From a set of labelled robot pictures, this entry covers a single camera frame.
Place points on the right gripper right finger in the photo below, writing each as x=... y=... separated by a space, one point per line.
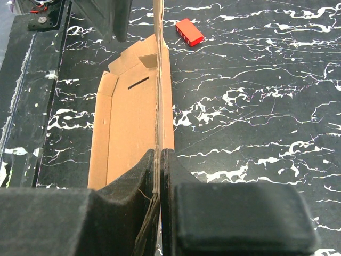
x=257 y=218

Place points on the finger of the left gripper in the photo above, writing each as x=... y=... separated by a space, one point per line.
x=109 y=18

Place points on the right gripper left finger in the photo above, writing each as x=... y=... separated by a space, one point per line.
x=77 y=221

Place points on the cardboard box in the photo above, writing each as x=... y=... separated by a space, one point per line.
x=132 y=125

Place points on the red rectangular block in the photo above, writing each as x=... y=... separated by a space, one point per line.
x=189 y=32

